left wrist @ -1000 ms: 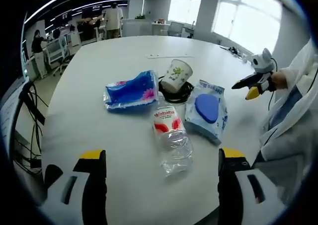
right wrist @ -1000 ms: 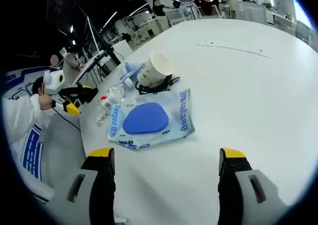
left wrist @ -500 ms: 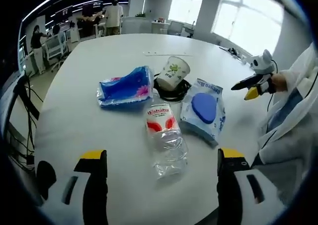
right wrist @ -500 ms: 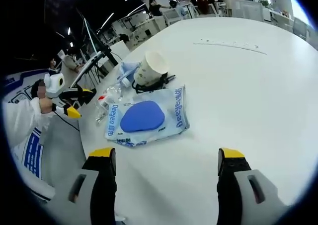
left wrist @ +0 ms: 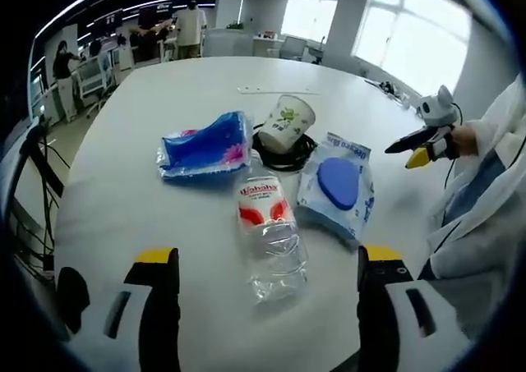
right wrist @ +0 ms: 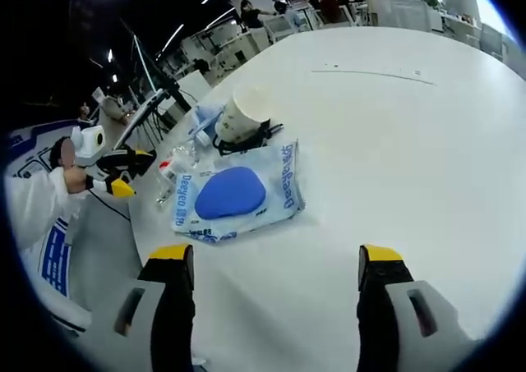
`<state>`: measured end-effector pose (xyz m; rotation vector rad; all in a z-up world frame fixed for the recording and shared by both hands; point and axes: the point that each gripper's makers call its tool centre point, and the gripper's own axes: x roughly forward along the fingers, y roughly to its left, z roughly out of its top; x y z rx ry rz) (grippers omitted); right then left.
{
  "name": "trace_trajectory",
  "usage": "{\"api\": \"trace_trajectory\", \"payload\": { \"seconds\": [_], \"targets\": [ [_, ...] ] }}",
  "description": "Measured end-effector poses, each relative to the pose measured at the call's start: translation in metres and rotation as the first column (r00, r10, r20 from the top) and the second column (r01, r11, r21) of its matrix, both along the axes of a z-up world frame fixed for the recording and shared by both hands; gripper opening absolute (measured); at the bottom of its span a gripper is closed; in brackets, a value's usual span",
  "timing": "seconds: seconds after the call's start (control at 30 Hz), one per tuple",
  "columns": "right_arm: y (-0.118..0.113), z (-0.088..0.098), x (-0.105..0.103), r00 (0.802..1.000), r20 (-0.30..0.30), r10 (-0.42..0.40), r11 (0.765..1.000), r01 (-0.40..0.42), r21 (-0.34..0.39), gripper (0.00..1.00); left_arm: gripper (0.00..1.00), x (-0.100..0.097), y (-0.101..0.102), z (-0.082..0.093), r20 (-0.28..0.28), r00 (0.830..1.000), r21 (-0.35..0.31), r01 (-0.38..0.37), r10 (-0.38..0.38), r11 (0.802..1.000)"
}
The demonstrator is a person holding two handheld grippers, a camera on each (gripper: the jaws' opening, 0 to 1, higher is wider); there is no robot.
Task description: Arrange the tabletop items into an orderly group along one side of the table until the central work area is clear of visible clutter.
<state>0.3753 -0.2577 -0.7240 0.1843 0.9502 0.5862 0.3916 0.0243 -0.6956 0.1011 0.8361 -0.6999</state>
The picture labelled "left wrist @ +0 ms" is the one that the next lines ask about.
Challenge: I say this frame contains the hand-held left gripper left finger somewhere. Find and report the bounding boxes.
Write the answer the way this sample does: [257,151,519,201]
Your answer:
[61,247,182,372]

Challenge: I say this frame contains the person in white coat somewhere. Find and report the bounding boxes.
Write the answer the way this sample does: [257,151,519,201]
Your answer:
[417,158,526,348]

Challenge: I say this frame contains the person's right hand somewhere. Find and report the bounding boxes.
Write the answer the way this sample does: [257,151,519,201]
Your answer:
[450,124,481,158]

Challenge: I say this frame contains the black cable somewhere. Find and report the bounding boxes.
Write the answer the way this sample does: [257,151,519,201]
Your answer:
[251,122,320,172]

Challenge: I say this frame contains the white flat strip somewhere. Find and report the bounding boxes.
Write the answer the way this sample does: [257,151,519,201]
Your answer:
[237,85,321,95]

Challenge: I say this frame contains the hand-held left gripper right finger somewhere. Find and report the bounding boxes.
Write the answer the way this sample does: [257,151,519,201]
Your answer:
[356,243,473,372]

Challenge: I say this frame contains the clear plastic water bottle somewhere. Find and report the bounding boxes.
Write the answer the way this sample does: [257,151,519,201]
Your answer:
[237,149,310,305]

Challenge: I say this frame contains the white office chair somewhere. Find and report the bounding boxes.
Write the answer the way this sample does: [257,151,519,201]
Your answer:
[279,34,307,63]

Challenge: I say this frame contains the wet wipes packet blue lid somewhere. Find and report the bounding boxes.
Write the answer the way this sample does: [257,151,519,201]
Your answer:
[294,131,376,250]

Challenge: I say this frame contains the white rolling cart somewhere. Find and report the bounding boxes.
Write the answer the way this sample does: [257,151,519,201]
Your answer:
[76,51,114,110]

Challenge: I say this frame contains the black office chair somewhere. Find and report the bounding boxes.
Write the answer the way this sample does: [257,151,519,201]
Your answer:
[0,117,71,274]

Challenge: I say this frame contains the white table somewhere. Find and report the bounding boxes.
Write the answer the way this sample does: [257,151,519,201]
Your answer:
[24,55,453,372]

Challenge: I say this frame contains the dark items on table edge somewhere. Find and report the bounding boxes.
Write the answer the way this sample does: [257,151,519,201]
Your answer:
[363,78,412,106]

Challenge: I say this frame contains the white paper cup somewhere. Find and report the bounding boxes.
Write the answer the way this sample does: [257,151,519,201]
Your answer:
[257,94,316,153]

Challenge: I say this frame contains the blue tissue packet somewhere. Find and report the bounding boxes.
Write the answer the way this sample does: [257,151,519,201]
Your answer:
[155,109,254,183]

